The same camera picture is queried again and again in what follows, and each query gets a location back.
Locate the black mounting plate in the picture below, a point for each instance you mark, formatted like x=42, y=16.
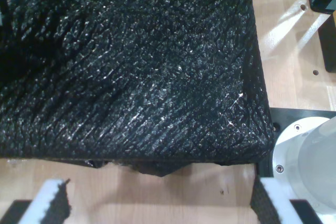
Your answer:
x=288, y=112

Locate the black textured mat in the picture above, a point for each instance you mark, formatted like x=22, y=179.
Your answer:
x=131, y=77

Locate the black stand post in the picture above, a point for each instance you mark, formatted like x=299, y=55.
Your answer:
x=329, y=45

